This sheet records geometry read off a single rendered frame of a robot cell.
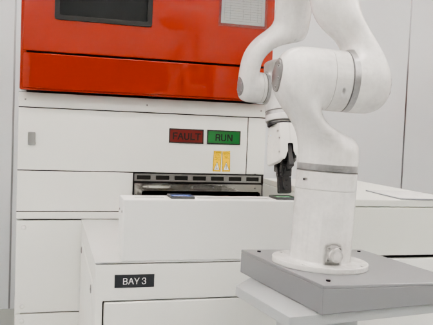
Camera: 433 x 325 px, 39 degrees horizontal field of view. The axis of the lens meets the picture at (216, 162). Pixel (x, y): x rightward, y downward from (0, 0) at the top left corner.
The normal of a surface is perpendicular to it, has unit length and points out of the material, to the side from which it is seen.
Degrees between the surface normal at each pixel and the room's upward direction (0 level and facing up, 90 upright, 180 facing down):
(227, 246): 90
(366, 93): 114
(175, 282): 90
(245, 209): 90
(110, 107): 90
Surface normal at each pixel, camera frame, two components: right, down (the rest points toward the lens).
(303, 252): -0.70, -0.04
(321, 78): 0.22, 0.08
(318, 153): -0.49, -0.02
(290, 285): -0.92, -0.01
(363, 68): 0.21, -0.30
